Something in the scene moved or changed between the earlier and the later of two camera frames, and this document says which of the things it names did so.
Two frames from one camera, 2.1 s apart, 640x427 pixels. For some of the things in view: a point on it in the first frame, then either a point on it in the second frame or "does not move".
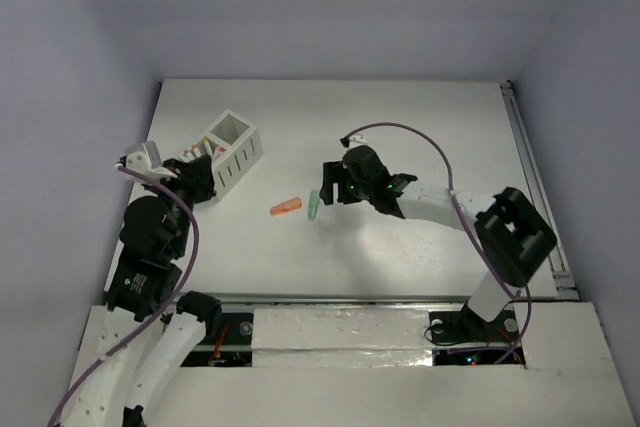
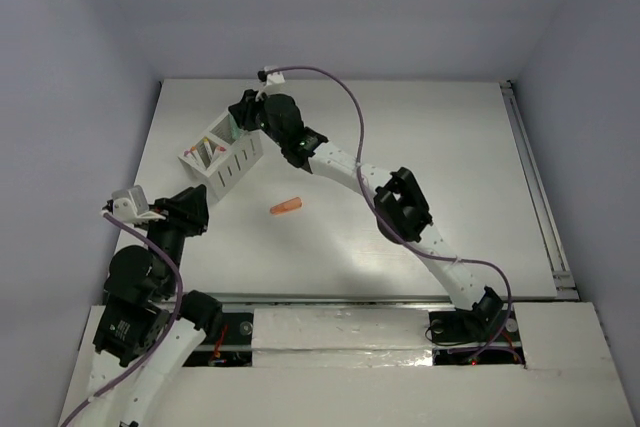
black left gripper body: (198, 175) -> (181, 214)
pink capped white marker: (187, 155) does not move
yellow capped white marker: (208, 146) does not move
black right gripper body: (336, 171) -> (253, 109)
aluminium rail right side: (563, 282) does not move
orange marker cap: (285, 206) does not move
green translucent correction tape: (314, 204) -> (235, 131)
